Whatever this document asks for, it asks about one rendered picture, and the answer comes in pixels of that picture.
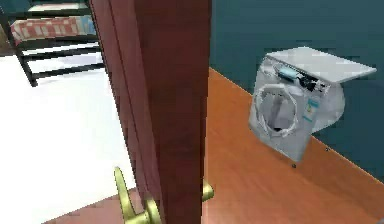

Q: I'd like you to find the dark red wooden door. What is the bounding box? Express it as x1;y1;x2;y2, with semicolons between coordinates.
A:
89;0;213;224

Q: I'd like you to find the white washing machine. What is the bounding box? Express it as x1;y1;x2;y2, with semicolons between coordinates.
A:
248;46;378;163

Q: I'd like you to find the black metal shelf rack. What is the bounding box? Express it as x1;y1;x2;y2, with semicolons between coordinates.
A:
0;0;106;88

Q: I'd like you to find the red checked folded cloth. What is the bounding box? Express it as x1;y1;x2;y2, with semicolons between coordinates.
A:
10;15;97;42

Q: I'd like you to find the brass door handle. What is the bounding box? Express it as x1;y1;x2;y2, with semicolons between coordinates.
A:
113;166;162;224
201;179;215;203

